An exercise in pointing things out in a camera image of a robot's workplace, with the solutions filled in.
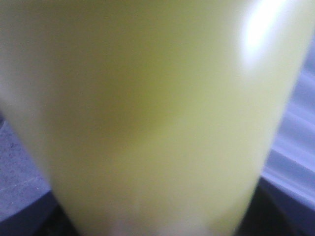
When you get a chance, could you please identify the yellow squeeze bottle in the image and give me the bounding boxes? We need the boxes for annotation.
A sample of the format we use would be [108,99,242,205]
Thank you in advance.
[0,0,315,236]

